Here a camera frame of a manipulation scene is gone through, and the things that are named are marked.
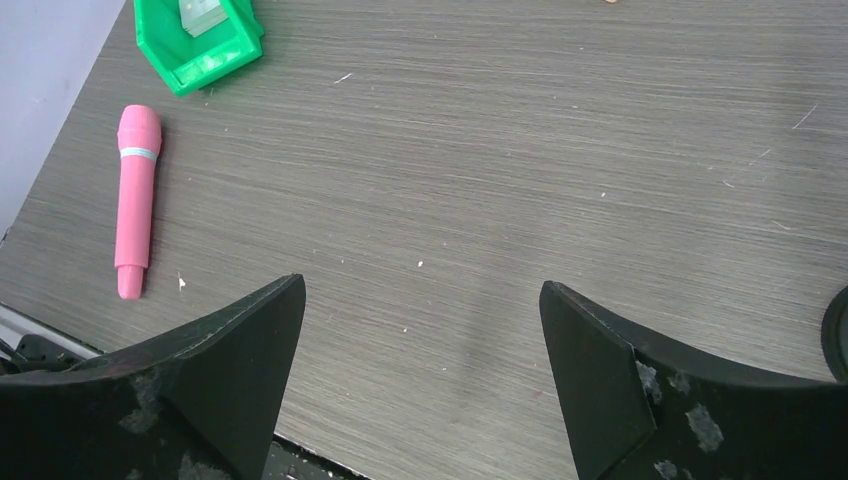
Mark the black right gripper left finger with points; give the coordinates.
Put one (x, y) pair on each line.
(200, 401)

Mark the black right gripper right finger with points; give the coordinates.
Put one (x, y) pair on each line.
(638, 404)

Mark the pink toy microphone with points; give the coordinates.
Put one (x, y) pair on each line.
(139, 139)

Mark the green plastic bin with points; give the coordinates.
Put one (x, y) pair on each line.
(187, 64)

